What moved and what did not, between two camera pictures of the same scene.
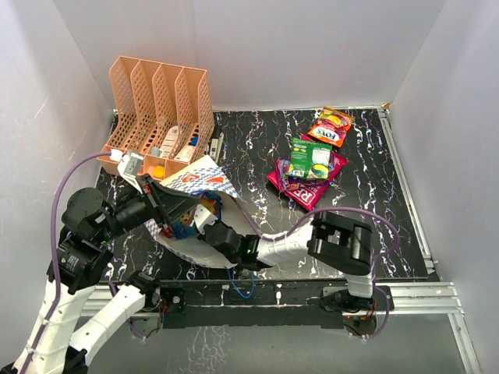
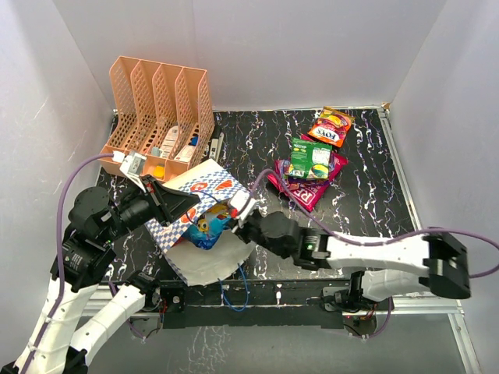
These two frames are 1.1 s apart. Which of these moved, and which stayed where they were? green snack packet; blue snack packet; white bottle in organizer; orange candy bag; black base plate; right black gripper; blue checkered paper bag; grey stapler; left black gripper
Moved: right black gripper; blue snack packet; blue checkered paper bag
Stayed: black base plate; green snack packet; white bottle in organizer; grey stapler; orange candy bag; left black gripper
